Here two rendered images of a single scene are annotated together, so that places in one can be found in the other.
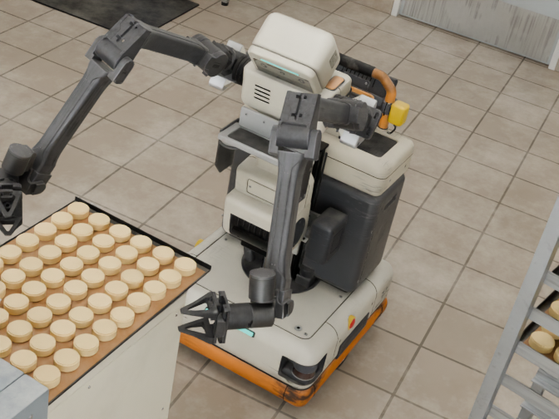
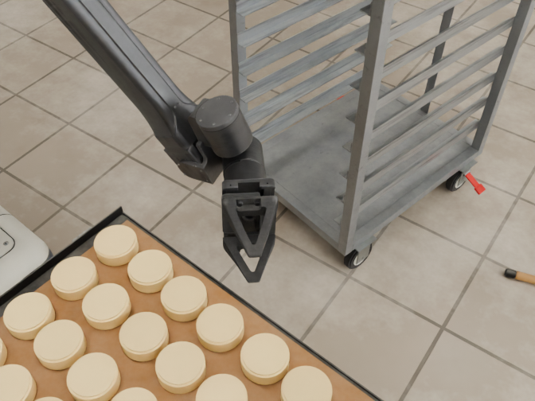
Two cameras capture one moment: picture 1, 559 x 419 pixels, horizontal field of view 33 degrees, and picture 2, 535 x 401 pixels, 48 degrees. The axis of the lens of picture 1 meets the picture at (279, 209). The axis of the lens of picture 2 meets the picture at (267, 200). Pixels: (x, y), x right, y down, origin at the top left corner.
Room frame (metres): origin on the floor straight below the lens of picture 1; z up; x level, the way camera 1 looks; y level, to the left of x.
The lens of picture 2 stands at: (1.40, 0.56, 1.48)
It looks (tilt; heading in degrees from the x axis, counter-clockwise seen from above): 48 degrees down; 286
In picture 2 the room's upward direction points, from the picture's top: straight up
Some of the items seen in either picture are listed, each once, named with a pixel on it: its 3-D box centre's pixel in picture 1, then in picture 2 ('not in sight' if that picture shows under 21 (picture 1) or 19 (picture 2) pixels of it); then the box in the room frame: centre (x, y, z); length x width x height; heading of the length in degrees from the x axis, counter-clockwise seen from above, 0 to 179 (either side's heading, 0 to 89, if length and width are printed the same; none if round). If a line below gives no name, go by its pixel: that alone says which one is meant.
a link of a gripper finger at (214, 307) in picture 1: (201, 314); (251, 231); (1.55, 0.12, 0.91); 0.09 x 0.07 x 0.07; 112
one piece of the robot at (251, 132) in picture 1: (266, 155); not in sight; (2.35, 0.07, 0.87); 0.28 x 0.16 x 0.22; 66
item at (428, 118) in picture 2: not in sight; (426, 117); (1.34, -0.77, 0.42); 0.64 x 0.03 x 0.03; 57
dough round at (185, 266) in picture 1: (185, 266); (116, 245); (1.70, 0.18, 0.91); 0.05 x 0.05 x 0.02
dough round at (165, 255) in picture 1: (163, 255); (75, 278); (1.72, 0.24, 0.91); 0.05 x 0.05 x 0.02
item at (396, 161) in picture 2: not in sight; (420, 142); (1.34, -0.77, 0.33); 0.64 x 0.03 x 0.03; 57
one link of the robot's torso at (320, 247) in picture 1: (287, 232); not in sight; (2.44, -0.04, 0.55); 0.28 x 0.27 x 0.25; 66
